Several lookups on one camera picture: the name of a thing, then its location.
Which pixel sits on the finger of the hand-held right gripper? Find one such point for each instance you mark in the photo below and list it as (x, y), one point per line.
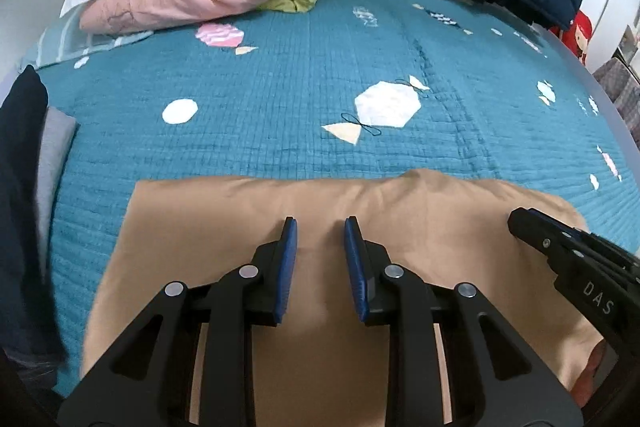
(535, 232)
(605, 248)

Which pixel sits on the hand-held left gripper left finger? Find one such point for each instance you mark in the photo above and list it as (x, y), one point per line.
(285, 277)

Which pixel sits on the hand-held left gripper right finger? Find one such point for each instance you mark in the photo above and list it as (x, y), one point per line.
(356, 277)

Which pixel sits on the tan button-up jacket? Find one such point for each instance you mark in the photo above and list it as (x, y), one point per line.
(450, 217)

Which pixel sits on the patterned cloth-covered box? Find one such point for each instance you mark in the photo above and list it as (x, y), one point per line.
(622, 102)

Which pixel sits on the teal candy-print bedspread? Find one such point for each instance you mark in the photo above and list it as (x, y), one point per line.
(250, 132)

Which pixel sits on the red doll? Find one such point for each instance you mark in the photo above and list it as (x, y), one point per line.
(577, 37)

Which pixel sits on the grey cloth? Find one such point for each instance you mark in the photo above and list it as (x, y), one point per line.
(52, 167)

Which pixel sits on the dark navy cloth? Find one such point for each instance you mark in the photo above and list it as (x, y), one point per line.
(20, 207)

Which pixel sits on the light blue striped pillow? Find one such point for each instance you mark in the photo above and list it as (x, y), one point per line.
(60, 42)

